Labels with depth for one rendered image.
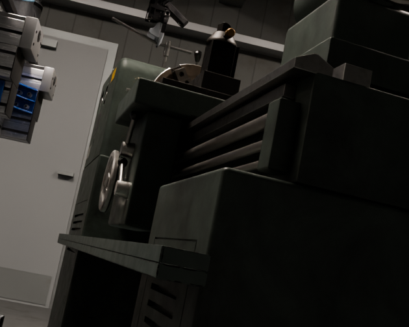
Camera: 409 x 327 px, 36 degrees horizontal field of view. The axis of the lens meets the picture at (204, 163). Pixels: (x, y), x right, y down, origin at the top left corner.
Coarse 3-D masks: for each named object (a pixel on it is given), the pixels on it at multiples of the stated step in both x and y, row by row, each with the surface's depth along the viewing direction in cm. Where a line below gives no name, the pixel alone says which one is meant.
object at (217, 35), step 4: (216, 32) 166; (220, 32) 165; (224, 32) 165; (212, 36) 165; (216, 36) 164; (220, 36) 164; (208, 40) 166; (220, 40) 164; (224, 40) 164; (228, 40) 164; (232, 40) 165; (232, 44) 165
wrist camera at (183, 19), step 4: (168, 4) 248; (168, 8) 248; (172, 8) 248; (176, 8) 249; (172, 12) 248; (176, 12) 249; (172, 16) 251; (176, 16) 249; (180, 16) 249; (176, 20) 252; (180, 20) 249; (184, 20) 250; (180, 24) 250; (184, 24) 250
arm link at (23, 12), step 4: (16, 0) 225; (20, 0) 225; (24, 0) 226; (28, 0) 227; (32, 0) 230; (16, 4) 225; (20, 4) 225; (24, 4) 226; (28, 4) 228; (32, 4) 231; (16, 8) 225; (20, 8) 225; (24, 8) 226; (28, 8) 228; (32, 8) 233; (20, 12) 225; (24, 12) 227; (28, 12) 228; (32, 12) 234; (24, 16) 227; (32, 16) 235
